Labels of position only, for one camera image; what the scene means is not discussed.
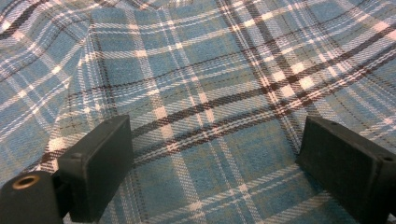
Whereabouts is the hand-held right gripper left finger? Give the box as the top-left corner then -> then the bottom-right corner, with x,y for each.
57,114 -> 135,224

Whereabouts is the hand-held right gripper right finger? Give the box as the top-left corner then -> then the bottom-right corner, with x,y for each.
295,115 -> 396,224

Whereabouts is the teal plaid button shirt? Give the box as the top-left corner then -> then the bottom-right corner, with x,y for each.
0,0 -> 396,224

